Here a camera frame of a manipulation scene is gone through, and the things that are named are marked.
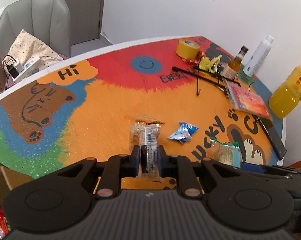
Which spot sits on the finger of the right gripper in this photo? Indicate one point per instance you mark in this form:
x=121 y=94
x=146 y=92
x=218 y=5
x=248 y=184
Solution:
x=248 y=167

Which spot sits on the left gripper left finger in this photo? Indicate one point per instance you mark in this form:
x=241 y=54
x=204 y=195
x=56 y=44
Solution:
x=112 y=171

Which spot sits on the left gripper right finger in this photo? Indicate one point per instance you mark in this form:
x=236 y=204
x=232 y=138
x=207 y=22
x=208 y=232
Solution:
x=182 y=170

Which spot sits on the teal beige snack packet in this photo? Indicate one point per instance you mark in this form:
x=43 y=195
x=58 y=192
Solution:
x=228 y=153

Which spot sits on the clear dark cookie packet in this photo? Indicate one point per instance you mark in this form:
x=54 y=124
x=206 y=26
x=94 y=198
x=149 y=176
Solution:
x=144 y=134

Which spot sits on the black phone near juice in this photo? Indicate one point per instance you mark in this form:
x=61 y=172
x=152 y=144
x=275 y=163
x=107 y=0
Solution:
x=273 y=137

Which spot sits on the blue crinkled snack packet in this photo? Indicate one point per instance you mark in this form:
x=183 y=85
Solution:
x=184 y=132

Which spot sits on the orange cracker packet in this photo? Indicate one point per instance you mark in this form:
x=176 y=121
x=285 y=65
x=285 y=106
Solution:
x=144 y=118

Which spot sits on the colourful cartoon table mat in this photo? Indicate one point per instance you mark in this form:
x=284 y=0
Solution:
x=76 y=109

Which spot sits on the red booklet in bag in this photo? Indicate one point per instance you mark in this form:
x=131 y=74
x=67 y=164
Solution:
x=246 y=101

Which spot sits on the orange juice bottle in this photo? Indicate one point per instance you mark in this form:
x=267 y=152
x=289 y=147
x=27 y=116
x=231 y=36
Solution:
x=287 y=96

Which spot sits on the small amber glass bottle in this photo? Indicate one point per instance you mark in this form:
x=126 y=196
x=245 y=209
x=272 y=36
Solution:
x=231 y=69

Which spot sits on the yellow wrapped candy pile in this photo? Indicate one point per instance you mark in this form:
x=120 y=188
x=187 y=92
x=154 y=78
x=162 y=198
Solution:
x=210 y=65

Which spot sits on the yellow tape roll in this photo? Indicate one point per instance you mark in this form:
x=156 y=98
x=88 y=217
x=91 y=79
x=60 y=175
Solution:
x=187 y=49

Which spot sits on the cardboard box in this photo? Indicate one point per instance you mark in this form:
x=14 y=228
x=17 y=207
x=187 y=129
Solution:
x=10 y=179

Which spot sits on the white spray bottle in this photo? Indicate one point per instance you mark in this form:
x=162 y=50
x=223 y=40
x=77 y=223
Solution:
x=258 y=56

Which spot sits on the white power strip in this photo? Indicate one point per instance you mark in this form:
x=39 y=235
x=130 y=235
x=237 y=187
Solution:
x=20 y=71

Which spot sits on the dotted beige cushion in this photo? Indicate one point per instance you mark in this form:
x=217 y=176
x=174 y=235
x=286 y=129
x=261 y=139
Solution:
x=26 y=47

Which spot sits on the grey armchair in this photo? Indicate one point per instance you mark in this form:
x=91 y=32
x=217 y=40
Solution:
x=47 y=20

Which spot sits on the grey door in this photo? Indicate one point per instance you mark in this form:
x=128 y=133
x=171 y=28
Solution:
x=86 y=19

